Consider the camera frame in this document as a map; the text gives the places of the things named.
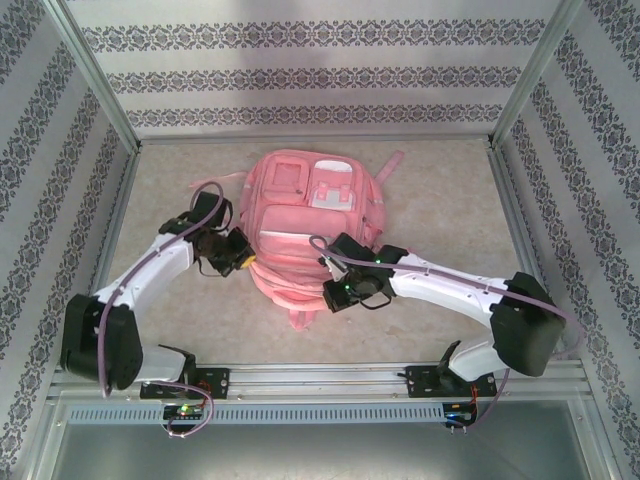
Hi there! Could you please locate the pink school backpack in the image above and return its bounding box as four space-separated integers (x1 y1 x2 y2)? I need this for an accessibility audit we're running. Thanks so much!
188 148 405 332

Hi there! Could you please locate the grey sheet metal panel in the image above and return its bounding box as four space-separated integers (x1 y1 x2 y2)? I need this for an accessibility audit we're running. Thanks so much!
29 399 616 480

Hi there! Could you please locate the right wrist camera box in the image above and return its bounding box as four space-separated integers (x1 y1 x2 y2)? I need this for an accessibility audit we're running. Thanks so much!
319 252 351 284

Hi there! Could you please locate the aluminium mounting rail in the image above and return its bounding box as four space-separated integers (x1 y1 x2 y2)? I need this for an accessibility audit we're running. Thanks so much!
48 362 587 401

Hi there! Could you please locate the aluminium table side rail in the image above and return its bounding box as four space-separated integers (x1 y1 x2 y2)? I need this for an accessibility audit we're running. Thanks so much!
69 147 144 366
487 144 569 361

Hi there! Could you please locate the aluminium table back rail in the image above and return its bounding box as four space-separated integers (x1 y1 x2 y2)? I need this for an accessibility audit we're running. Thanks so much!
137 133 494 147

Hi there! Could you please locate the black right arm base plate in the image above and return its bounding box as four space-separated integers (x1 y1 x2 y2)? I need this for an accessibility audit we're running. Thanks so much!
405 363 499 400

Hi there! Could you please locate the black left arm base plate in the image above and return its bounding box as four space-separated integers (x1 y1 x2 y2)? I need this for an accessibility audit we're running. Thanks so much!
139 367 232 401

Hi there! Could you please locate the grey slotted cable duct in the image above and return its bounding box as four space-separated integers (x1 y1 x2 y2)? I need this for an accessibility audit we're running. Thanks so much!
67 402 447 425

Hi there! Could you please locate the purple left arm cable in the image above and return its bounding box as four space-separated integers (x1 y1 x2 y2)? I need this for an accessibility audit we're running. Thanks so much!
98 181 226 440

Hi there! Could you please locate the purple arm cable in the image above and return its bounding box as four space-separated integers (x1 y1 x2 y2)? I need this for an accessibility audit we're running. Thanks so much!
98 181 226 440
309 234 586 434

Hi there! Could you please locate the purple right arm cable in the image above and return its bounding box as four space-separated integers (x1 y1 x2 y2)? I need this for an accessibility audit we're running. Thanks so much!
309 234 586 434

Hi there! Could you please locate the aluminium frame post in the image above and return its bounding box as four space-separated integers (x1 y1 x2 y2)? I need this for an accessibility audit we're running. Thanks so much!
42 0 144 154
487 0 586 149

